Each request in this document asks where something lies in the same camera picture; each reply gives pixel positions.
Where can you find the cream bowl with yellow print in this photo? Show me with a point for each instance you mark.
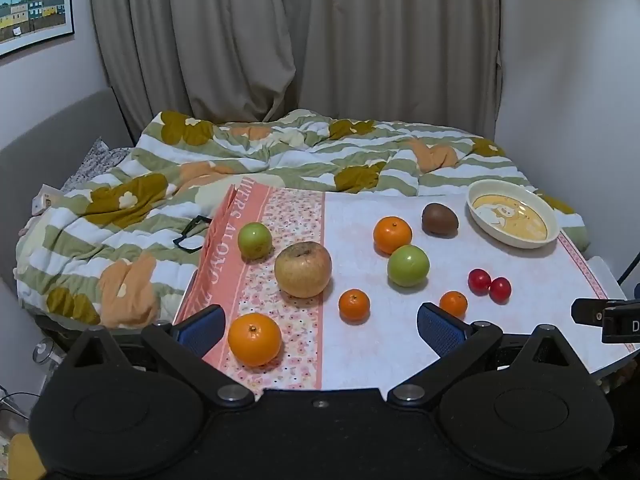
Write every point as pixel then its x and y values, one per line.
pixel 515 217

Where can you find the large orange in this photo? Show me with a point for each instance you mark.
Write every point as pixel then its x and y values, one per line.
pixel 254 338

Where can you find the white table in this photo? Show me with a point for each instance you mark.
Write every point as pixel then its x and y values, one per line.
pixel 602 280

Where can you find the red cherry tomato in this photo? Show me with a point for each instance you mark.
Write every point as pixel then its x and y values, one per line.
pixel 500 290
pixel 479 281

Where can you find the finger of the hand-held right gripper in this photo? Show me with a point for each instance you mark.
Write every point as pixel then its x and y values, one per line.
pixel 587 311

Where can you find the small mandarin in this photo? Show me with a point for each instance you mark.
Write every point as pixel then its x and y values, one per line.
pixel 354 306
pixel 453 305

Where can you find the medium orange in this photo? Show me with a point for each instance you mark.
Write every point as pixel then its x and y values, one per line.
pixel 392 235

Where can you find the beige curtain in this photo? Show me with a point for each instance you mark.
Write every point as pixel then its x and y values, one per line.
pixel 300 35

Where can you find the small green apple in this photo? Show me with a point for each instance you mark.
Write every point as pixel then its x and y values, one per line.
pixel 255 241

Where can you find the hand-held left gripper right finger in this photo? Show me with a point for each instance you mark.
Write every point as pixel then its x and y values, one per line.
pixel 440 330

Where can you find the brown kiwi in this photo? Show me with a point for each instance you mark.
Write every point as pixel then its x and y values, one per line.
pixel 440 220

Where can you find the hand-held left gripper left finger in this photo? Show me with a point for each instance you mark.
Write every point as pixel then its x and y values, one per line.
pixel 200 332

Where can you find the green striped floral blanket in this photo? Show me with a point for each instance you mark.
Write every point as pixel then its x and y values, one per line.
pixel 280 160

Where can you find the small white box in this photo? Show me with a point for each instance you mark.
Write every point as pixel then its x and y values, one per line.
pixel 46 200

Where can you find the black eyeglasses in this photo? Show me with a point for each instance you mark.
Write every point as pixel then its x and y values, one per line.
pixel 192 235

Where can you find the pink floral tablecloth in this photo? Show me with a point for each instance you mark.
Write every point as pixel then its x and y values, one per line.
pixel 360 355

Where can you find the large yellow-brown apple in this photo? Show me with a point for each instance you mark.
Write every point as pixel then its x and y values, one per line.
pixel 303 270

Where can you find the yellow object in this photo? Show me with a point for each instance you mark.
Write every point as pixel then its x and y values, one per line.
pixel 22 455

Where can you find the grey padded headboard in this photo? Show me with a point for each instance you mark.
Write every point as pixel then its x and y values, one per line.
pixel 50 130

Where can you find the small-flowered grey pillow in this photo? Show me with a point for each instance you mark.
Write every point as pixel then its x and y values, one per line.
pixel 97 162

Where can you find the large green apple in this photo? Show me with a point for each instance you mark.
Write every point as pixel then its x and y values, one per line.
pixel 408 266

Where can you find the framed wall poster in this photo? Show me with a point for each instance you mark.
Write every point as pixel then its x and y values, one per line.
pixel 35 5

